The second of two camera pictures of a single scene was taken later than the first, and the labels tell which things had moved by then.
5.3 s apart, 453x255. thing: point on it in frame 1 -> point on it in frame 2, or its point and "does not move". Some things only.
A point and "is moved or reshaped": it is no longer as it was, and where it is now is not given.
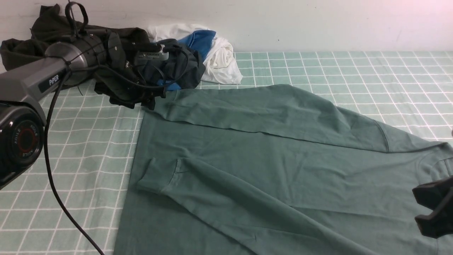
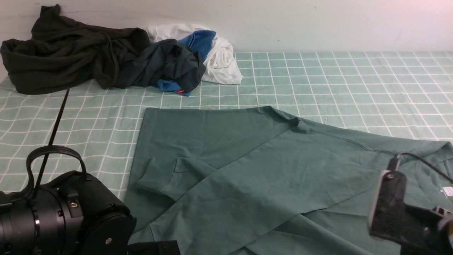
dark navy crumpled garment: (182, 66) does not move
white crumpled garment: (220, 67) does not move
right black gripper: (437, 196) -> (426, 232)
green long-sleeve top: (271, 169) is moved or reshaped
